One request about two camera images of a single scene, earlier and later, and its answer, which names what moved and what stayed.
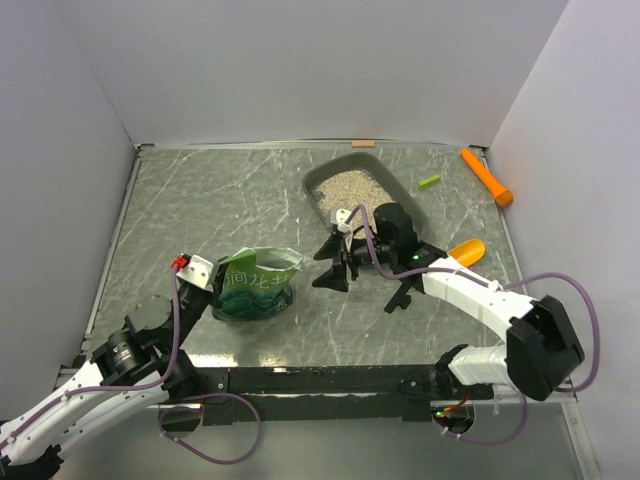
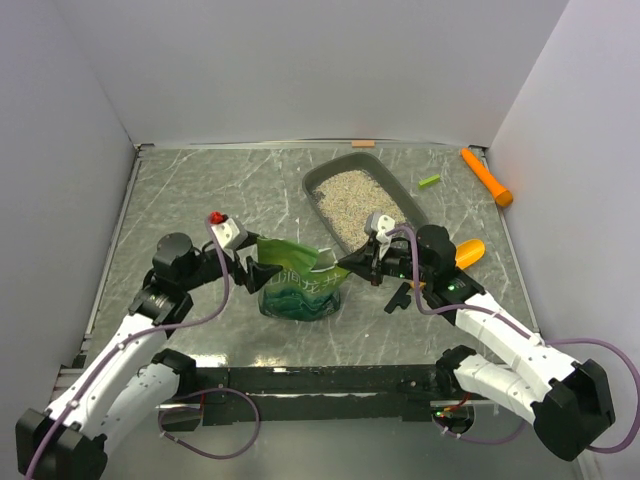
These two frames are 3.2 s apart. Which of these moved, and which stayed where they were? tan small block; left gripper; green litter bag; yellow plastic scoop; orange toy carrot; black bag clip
Moved: green litter bag; left gripper
Stayed: yellow plastic scoop; black bag clip; tan small block; orange toy carrot
